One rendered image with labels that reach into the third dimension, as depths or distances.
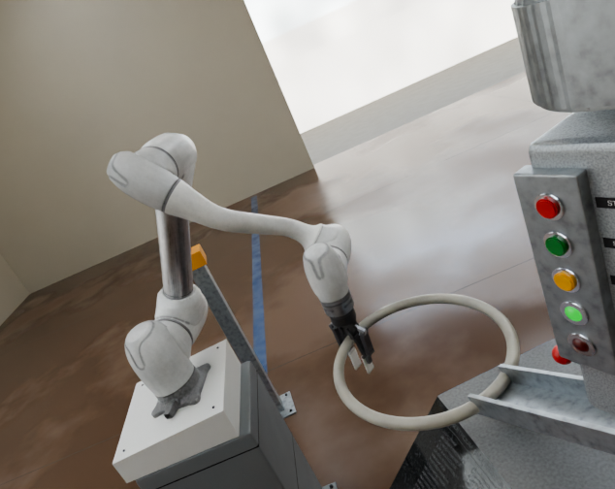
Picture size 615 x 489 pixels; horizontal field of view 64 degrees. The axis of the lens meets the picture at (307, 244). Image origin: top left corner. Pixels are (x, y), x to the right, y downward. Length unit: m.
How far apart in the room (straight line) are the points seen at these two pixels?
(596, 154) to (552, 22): 0.14
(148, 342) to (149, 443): 0.31
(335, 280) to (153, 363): 0.65
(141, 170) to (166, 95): 6.05
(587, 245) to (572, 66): 0.20
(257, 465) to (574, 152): 1.38
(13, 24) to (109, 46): 1.18
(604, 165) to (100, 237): 7.71
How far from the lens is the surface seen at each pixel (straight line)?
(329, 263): 1.31
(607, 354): 0.73
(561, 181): 0.60
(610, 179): 0.60
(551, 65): 0.58
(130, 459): 1.73
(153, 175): 1.34
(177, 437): 1.65
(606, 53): 0.55
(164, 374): 1.66
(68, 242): 8.21
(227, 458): 1.70
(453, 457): 1.30
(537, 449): 1.21
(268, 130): 7.34
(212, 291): 2.54
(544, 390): 1.20
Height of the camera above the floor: 1.78
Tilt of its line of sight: 21 degrees down
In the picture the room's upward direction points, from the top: 25 degrees counter-clockwise
